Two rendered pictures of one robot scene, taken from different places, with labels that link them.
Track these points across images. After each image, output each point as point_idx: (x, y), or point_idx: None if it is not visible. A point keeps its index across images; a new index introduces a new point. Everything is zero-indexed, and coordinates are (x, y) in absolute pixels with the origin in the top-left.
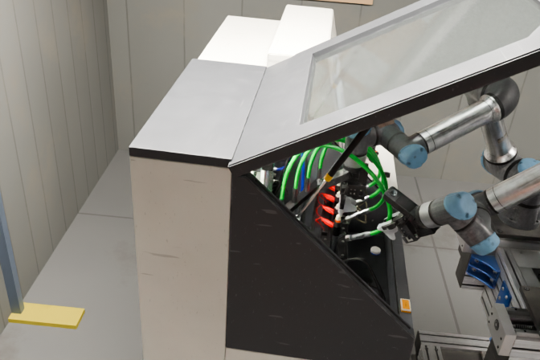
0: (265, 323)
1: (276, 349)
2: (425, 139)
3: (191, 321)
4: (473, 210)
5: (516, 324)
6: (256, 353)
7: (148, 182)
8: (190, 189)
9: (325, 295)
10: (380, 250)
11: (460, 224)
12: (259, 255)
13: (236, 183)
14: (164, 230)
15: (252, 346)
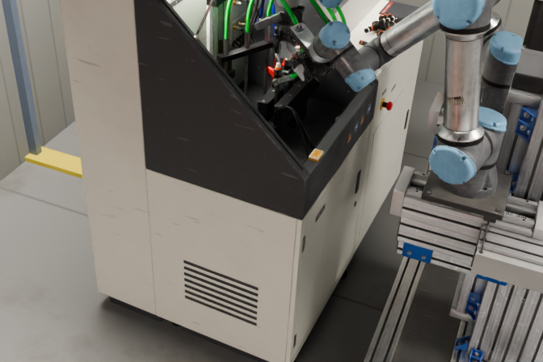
0: (175, 145)
1: (187, 176)
2: None
3: (115, 135)
4: (343, 39)
5: (417, 187)
6: (171, 178)
7: None
8: None
9: (221, 120)
10: None
11: (332, 53)
12: (162, 70)
13: None
14: (86, 35)
15: (167, 170)
